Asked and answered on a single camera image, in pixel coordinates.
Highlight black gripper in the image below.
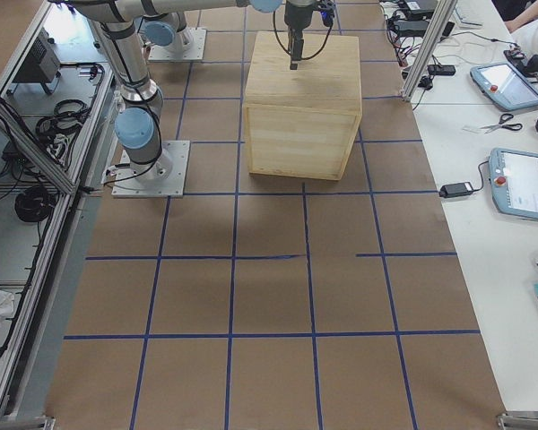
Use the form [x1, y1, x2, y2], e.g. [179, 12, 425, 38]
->
[284, 0, 317, 70]

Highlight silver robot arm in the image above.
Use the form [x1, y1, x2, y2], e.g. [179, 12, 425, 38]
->
[141, 1, 321, 58]
[69, 0, 319, 191]

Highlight wooden drawer cabinet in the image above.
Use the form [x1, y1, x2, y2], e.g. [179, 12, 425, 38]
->
[243, 31, 362, 180]

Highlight black power strip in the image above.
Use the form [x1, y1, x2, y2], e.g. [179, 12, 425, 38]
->
[427, 64, 456, 76]

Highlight far teach pendant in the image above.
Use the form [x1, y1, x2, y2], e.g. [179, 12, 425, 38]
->
[470, 62, 538, 112]

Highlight teach pendant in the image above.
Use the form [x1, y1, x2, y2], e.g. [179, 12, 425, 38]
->
[489, 148, 538, 220]
[470, 62, 538, 112]

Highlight black power adapter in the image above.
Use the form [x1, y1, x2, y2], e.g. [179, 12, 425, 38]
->
[438, 182, 474, 199]

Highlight black control box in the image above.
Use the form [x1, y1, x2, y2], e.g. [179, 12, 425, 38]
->
[13, 31, 61, 95]

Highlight near teach pendant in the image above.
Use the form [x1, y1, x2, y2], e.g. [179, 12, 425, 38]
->
[489, 148, 538, 220]

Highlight aluminium frame post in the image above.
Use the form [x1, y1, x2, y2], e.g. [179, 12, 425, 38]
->
[401, 0, 457, 101]

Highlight black handled scissors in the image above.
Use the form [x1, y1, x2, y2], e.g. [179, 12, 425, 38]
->
[481, 113, 523, 133]

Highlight aluminium frame rail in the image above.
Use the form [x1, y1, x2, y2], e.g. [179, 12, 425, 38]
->
[0, 96, 77, 194]

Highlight black coiled cable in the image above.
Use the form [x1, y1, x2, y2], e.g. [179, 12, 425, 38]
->
[14, 185, 51, 223]

